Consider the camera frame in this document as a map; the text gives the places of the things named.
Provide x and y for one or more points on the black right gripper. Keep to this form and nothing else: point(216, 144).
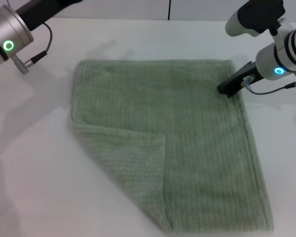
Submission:
point(244, 75)

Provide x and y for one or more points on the green ribbed towel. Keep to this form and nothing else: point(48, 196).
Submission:
point(162, 111)

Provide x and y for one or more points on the thin black vertical pole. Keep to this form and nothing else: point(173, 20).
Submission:
point(169, 10)

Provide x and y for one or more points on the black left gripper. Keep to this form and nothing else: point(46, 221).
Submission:
point(44, 11)

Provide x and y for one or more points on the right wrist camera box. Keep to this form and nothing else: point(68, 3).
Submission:
point(256, 14)

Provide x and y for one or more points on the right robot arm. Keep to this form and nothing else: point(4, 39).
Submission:
point(293, 49)

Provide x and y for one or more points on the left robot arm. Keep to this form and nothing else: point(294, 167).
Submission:
point(10, 29)

